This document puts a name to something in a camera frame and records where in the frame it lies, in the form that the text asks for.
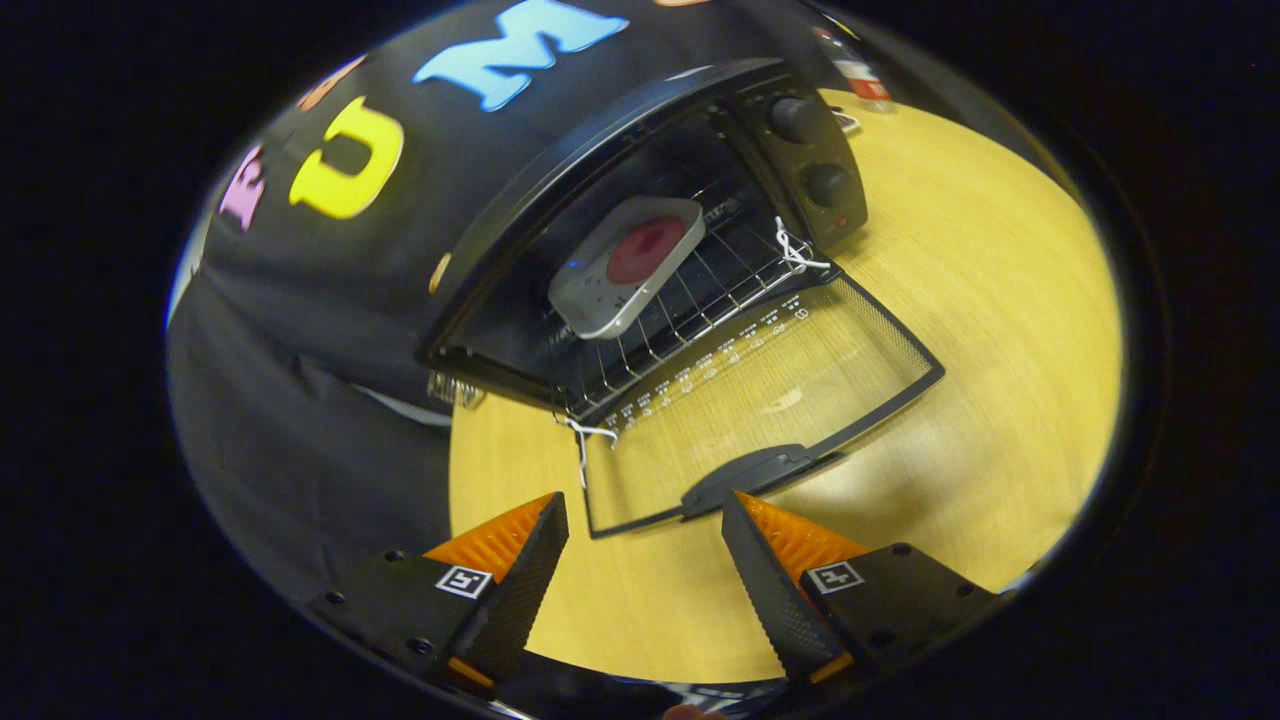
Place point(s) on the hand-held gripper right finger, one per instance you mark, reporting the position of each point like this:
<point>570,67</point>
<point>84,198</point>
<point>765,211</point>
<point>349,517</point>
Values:
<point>765,590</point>

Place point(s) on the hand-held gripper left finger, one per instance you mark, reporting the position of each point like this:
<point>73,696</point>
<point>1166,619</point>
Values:
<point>520,590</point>

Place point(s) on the white square plate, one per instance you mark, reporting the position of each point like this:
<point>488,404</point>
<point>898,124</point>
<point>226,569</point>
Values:
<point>590,300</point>

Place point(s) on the pink ham slice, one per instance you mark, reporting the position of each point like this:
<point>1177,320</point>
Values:
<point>645,250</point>

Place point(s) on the black toaster oven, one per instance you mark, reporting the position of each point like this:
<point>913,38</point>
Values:
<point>815,152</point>

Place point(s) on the black backdrop cloth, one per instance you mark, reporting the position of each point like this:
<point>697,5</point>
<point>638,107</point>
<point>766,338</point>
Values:
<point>300,400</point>

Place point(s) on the clear plastic water bottle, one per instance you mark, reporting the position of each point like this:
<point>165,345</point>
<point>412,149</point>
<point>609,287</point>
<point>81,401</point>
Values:
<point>860,80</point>

